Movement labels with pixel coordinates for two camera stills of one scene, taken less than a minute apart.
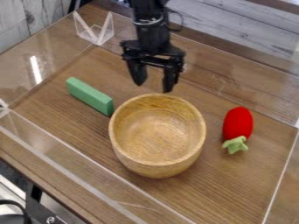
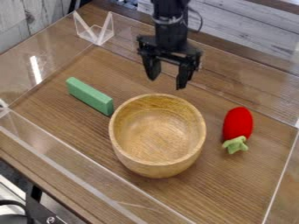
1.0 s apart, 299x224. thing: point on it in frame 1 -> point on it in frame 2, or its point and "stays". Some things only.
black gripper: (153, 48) -> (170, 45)
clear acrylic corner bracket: (96, 33) stays
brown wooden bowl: (157, 132) stays
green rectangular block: (82, 93) stays
